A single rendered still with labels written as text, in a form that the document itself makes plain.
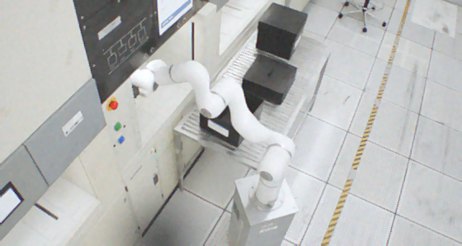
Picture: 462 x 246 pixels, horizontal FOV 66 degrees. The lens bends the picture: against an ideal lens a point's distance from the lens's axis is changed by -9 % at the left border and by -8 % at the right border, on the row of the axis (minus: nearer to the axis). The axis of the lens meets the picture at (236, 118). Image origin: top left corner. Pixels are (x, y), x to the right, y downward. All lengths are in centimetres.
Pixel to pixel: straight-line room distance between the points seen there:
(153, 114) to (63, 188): 65
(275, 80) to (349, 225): 125
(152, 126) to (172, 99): 23
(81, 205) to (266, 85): 131
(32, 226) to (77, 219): 22
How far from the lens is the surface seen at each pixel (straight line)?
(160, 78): 178
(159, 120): 222
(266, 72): 254
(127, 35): 159
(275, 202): 207
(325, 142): 337
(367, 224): 307
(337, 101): 373
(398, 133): 372
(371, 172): 333
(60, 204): 204
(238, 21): 293
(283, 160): 172
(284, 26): 270
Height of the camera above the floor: 257
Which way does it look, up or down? 50 degrees down
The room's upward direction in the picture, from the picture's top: 7 degrees clockwise
